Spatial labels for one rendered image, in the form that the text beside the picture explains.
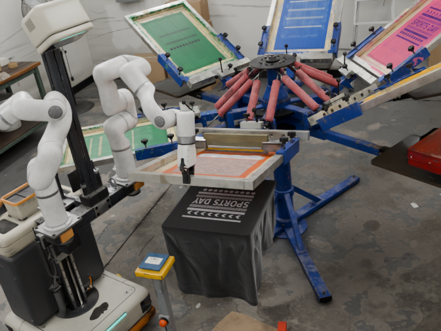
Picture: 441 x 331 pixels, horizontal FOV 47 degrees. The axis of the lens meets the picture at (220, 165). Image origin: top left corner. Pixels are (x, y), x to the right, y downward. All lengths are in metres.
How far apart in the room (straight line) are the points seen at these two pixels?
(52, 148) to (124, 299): 1.34
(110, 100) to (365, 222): 2.31
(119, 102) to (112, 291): 1.31
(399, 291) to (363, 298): 0.23
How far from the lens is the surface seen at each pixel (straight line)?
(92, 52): 8.09
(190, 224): 2.41
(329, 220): 3.98
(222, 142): 2.69
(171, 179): 2.18
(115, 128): 2.38
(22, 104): 2.00
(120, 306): 3.11
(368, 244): 3.75
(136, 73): 2.17
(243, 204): 2.49
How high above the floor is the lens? 2.30
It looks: 28 degrees down
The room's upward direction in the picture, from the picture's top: 9 degrees counter-clockwise
